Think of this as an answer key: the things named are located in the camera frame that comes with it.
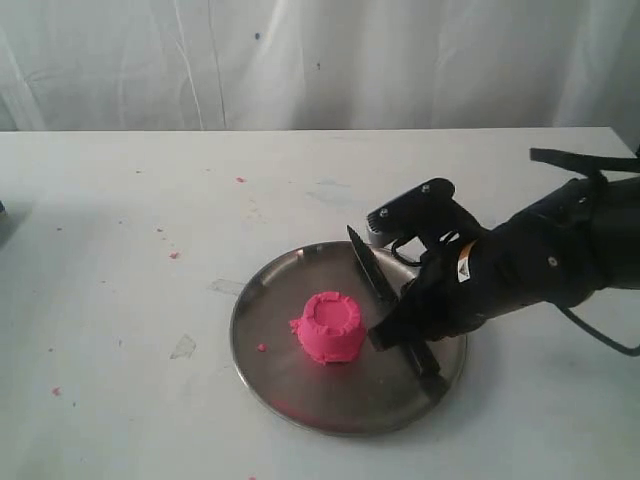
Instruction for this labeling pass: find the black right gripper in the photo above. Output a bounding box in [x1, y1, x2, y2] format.
[367, 239, 492, 351]

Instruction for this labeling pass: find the black serrated knife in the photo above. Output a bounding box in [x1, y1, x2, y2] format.
[346, 225, 449, 403]

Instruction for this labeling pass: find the pink dough lump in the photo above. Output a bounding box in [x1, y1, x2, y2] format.
[289, 291, 366, 365]

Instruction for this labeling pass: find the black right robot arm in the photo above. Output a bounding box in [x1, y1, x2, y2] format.
[367, 178, 639, 350]

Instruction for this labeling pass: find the white backdrop curtain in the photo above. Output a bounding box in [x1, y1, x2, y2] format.
[1, 1, 639, 137]

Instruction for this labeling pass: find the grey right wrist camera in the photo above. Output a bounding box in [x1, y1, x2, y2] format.
[366, 178, 486, 250]

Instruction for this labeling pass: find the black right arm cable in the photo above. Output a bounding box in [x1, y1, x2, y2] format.
[529, 147, 640, 357]

